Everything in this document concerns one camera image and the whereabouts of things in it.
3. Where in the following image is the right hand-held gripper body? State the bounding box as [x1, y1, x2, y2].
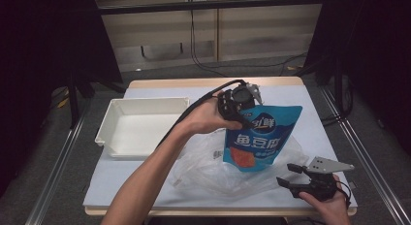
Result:
[290, 156, 356, 202]

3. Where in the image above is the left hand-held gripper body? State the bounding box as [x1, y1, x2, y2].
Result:
[217, 82, 265, 122]

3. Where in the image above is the blue snack pouch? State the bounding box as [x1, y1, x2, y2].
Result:
[222, 104, 303, 174]

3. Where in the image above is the clear plastic bag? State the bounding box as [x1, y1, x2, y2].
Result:
[171, 129, 309, 199]

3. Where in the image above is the person's right hand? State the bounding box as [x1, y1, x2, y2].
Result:
[298, 174, 352, 225]

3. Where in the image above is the person's left hand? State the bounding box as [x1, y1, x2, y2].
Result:
[175, 90, 243, 138]

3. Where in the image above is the black metal stand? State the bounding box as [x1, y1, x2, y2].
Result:
[332, 53, 345, 117]
[66, 69, 81, 130]

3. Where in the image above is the white plastic tray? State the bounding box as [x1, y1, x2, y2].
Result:
[94, 96, 191, 160]

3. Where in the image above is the black curtain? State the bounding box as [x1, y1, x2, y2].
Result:
[303, 0, 411, 155]
[0, 0, 124, 194]

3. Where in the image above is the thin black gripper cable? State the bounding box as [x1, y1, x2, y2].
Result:
[335, 180, 353, 210]

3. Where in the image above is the aluminium rail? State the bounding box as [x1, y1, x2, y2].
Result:
[319, 84, 411, 225]
[24, 100, 93, 225]

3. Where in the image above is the black wall cable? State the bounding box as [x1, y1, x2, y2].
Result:
[189, 10, 308, 78]

